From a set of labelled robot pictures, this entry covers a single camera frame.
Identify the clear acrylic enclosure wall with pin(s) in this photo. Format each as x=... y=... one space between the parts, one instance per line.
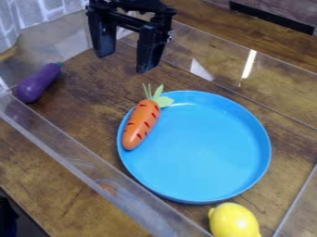
x=59 y=165

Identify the blue round tray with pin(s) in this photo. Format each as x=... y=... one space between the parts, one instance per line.
x=208 y=152

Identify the purple toy eggplant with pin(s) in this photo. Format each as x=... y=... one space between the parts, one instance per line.
x=32 y=86

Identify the orange toy carrot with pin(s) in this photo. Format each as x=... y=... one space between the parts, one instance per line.
x=145 y=117

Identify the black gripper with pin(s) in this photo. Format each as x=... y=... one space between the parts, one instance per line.
x=105 y=18

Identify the yellow toy lemon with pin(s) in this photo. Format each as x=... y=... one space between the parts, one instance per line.
x=232 y=220

